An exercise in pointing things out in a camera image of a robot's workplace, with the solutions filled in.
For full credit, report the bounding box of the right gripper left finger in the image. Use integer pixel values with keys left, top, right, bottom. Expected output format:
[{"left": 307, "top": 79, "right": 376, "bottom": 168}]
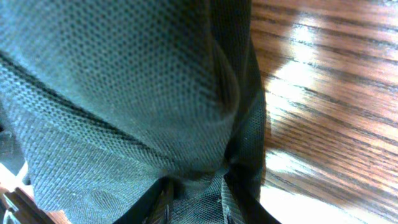
[{"left": 114, "top": 177, "right": 174, "bottom": 224}]

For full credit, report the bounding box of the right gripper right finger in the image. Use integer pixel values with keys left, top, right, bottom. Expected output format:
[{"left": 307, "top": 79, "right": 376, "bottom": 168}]
[{"left": 224, "top": 172, "right": 280, "bottom": 224}]

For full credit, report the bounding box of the black t-shirt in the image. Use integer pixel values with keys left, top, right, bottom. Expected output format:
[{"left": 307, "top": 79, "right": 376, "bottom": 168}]
[{"left": 1, "top": 0, "right": 265, "bottom": 223}]

